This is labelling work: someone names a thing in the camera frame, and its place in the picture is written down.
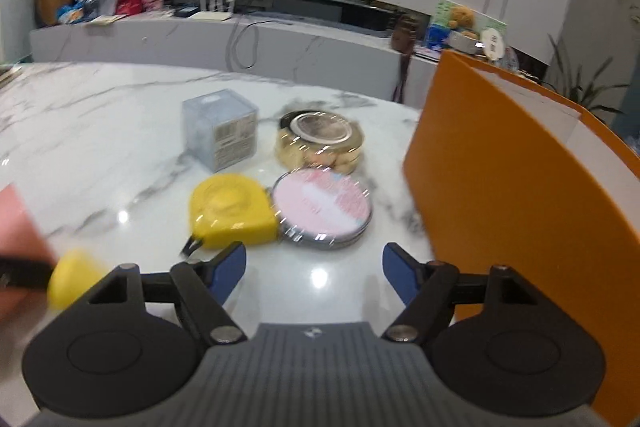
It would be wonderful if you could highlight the black cable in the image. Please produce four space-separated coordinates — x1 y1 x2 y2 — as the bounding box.
227 19 293 70

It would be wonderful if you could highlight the white wifi router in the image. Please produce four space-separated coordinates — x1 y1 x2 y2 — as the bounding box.
192 0 240 22

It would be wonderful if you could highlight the white round fan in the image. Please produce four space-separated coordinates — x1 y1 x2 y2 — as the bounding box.
480 29 506 60

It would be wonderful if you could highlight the yellow bulb-shaped bottle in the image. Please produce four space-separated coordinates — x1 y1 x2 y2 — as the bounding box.
47 248 113 312

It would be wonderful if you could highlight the yellow tape measure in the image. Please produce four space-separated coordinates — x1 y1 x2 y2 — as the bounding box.
180 174 277 260

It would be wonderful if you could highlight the white marble TV console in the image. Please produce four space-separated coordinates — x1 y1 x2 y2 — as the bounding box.
30 0 441 108

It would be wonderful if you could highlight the green and blue painting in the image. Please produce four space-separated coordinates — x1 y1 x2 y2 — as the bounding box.
427 0 508 52

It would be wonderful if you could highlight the brown leather bag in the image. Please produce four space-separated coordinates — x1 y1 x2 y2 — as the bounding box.
390 17 418 104

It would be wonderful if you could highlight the gold round jar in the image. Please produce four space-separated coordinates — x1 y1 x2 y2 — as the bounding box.
274 108 366 172

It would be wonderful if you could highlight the clear plastic cube box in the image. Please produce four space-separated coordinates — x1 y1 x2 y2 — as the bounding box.
181 89 259 172

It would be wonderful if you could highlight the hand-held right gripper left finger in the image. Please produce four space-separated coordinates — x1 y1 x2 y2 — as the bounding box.
70 241 248 347

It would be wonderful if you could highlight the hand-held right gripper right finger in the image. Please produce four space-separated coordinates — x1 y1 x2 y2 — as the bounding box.
381 242 576 345

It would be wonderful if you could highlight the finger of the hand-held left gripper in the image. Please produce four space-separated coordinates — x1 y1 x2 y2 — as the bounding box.
0 256 57 291

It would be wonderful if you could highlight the pink rectangular block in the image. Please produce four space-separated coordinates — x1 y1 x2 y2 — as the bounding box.
0 184 58 323

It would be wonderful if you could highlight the red gift box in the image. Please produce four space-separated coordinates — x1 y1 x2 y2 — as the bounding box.
116 0 166 15

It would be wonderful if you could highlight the orange cardboard box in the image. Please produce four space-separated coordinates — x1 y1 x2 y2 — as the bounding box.
402 49 640 427

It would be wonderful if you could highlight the brown teddy bear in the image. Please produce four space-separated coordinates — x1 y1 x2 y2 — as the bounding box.
447 5 476 30

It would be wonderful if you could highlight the long-leaf potted plant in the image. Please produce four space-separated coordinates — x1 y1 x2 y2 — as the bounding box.
542 34 631 118

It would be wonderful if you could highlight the pink round compact mirror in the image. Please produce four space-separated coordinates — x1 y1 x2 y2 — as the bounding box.
271 167 374 252

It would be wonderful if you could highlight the blue snack packet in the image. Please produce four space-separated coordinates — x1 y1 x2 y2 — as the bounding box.
55 2 86 25

